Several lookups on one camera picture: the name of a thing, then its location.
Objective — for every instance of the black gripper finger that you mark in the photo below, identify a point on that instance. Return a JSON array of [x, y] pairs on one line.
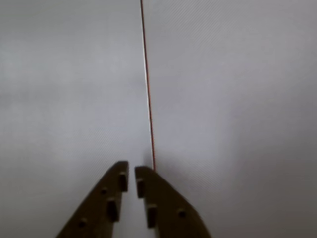
[[99, 205], [168, 205]]

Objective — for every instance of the grey mat without box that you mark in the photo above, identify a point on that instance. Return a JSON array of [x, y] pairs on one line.
[[235, 86]]

